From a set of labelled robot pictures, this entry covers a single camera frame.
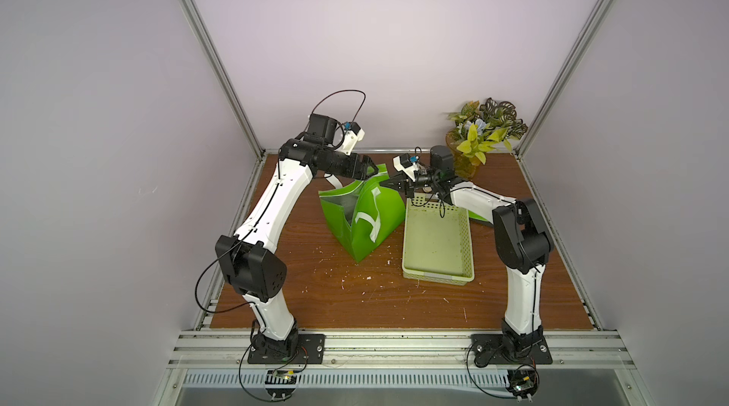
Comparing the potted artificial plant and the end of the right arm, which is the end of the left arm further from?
the potted artificial plant

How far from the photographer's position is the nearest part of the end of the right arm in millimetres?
759

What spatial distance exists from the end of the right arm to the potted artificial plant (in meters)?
0.16

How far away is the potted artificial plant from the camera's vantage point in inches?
36.2
